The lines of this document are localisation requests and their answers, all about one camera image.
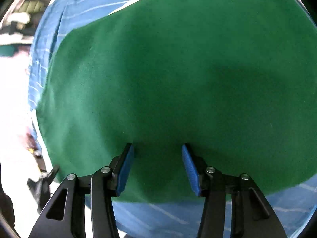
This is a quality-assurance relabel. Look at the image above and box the green varsity jacket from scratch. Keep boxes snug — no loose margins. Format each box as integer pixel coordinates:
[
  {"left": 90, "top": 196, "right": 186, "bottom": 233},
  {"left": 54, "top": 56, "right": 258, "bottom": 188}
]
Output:
[{"left": 36, "top": 0, "right": 316, "bottom": 203}]

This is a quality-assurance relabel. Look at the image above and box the blue striped bed sheet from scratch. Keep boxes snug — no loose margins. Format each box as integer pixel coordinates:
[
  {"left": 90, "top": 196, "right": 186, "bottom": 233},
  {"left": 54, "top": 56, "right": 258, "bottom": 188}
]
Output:
[{"left": 28, "top": 0, "right": 316, "bottom": 237}]

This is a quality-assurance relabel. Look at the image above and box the stack of folded clothes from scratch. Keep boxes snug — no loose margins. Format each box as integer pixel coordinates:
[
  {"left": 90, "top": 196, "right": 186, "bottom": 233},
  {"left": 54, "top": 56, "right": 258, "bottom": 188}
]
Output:
[{"left": 1, "top": 0, "right": 51, "bottom": 57}]

